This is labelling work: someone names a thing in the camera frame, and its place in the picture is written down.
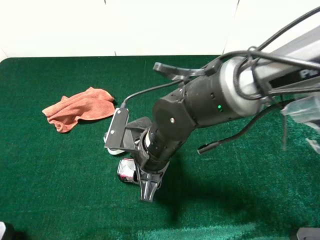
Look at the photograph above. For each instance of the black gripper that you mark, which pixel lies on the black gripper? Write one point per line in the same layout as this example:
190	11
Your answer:
151	164

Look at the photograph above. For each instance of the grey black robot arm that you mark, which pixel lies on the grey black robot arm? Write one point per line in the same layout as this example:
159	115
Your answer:
231	90

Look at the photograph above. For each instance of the grey object bottom right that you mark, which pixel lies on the grey object bottom right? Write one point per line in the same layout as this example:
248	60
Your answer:
306	233

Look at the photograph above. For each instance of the black white board eraser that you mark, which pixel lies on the black white board eraser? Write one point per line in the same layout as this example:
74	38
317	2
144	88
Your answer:
143	122

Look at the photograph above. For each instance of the orange cloth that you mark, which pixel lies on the orange cloth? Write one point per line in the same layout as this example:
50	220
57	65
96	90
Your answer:
89	105

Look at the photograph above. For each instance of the green felt table mat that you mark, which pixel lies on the green felt table mat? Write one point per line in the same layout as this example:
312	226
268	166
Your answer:
57	186

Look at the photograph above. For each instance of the clear plastic wrap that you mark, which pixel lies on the clear plastic wrap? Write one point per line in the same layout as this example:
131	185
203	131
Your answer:
304	109

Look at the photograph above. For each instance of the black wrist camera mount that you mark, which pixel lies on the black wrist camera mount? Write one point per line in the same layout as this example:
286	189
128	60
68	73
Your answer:
121	138

